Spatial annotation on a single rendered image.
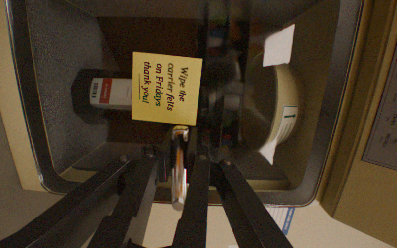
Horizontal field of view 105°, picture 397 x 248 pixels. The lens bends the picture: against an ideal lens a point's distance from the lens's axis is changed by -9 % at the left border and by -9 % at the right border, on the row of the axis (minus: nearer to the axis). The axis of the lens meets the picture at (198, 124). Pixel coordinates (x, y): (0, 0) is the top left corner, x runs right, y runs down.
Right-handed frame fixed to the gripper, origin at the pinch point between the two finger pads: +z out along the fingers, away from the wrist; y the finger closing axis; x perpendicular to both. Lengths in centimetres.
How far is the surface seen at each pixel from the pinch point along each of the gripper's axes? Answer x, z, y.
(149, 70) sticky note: 7.8, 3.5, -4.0
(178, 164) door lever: -0.8, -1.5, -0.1
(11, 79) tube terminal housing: 6.4, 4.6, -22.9
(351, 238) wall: -71, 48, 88
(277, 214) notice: -54, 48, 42
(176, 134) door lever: 2.2, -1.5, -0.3
